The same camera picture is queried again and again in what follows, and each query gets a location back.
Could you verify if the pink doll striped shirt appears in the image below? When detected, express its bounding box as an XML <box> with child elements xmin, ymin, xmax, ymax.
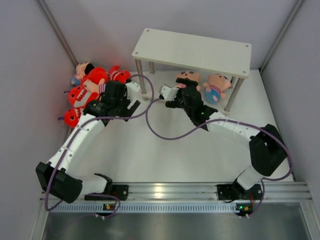
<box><xmin>84</xmin><ymin>78</ymin><xmax>109</xmax><ymax>95</ymax></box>
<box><xmin>176</xmin><ymin>70</ymin><xmax>201</xmax><ymax>92</ymax></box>
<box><xmin>203</xmin><ymin>73</ymin><xmax>231</xmax><ymax>104</ymax></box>

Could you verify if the red plush shark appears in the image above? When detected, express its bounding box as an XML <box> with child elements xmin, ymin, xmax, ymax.
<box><xmin>57</xmin><ymin>107</ymin><xmax>84</xmax><ymax>128</ymax></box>
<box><xmin>65</xmin><ymin>84</ymin><xmax>99</xmax><ymax>108</ymax></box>
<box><xmin>108</xmin><ymin>65</ymin><xmax>131</xmax><ymax>83</ymax></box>

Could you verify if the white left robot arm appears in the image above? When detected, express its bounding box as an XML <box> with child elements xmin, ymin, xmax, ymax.
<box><xmin>35</xmin><ymin>80</ymin><xmax>141</xmax><ymax>204</ymax></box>

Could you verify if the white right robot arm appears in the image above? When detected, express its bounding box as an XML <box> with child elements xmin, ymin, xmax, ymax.
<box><xmin>159</xmin><ymin>78</ymin><xmax>288</xmax><ymax>203</ymax></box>

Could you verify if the white two-tier shelf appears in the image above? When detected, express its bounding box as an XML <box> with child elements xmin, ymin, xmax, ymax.
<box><xmin>132</xmin><ymin>28</ymin><xmax>252</xmax><ymax>113</ymax></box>

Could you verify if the red plush whale back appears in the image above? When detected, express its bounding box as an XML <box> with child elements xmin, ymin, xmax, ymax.
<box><xmin>81</xmin><ymin>67</ymin><xmax>110</xmax><ymax>85</ymax></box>

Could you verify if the pink doll black hair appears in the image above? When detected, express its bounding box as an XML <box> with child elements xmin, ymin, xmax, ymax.
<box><xmin>70</xmin><ymin>62</ymin><xmax>95</xmax><ymax>86</ymax></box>

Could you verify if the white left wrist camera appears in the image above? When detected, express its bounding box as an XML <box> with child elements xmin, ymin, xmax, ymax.
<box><xmin>125</xmin><ymin>81</ymin><xmax>141</xmax><ymax>101</ymax></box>

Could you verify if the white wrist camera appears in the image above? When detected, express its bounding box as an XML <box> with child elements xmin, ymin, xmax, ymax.
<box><xmin>125</xmin><ymin>81</ymin><xmax>141</xmax><ymax>101</ymax></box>
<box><xmin>159</xmin><ymin>84</ymin><xmax>179</xmax><ymax>101</ymax></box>

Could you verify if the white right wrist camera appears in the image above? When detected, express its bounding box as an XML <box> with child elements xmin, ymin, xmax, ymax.
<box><xmin>159</xmin><ymin>84</ymin><xmax>179</xmax><ymax>101</ymax></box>

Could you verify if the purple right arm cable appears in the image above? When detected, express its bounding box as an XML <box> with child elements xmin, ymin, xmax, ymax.
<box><xmin>146</xmin><ymin>97</ymin><xmax>294</xmax><ymax>218</ymax></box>

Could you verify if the grey slotted cable duct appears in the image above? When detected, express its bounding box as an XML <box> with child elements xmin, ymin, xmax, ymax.
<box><xmin>52</xmin><ymin>202</ymin><xmax>253</xmax><ymax>215</ymax></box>

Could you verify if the aluminium mounting rail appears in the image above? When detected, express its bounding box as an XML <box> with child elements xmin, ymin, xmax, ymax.
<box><xmin>39</xmin><ymin>181</ymin><xmax>313</xmax><ymax>204</ymax></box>

